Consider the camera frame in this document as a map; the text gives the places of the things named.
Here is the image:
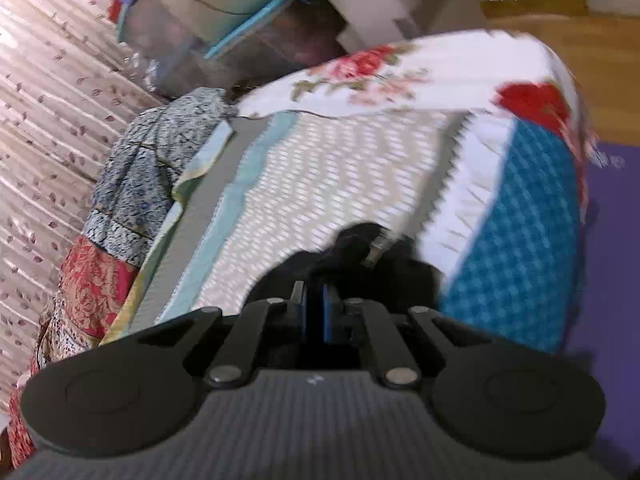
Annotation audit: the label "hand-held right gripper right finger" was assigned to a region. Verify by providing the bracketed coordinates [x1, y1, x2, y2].
[321, 284, 484, 391]

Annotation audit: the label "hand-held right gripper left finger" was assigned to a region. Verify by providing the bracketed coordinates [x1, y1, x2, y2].
[136, 282, 307, 390]

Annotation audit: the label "black pants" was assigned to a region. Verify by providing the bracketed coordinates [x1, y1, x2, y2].
[249, 220, 444, 322]

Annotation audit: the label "patterned striped bedspread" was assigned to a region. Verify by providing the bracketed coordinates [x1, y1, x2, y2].
[102, 110, 587, 357]

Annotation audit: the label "red and blue patchwork quilt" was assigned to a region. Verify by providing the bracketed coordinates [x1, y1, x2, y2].
[6, 87, 237, 467]

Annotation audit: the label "white floral bed sheet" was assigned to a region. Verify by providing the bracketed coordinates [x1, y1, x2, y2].
[234, 29, 603, 203]

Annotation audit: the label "dark storage bin teal lid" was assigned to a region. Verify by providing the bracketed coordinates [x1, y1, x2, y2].
[154, 0, 352, 102]

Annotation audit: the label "purple mat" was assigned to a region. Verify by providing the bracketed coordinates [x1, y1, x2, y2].
[564, 141, 640, 480]

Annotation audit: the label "beige leaf print curtain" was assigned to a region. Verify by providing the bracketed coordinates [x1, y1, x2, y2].
[0, 0, 167, 413]

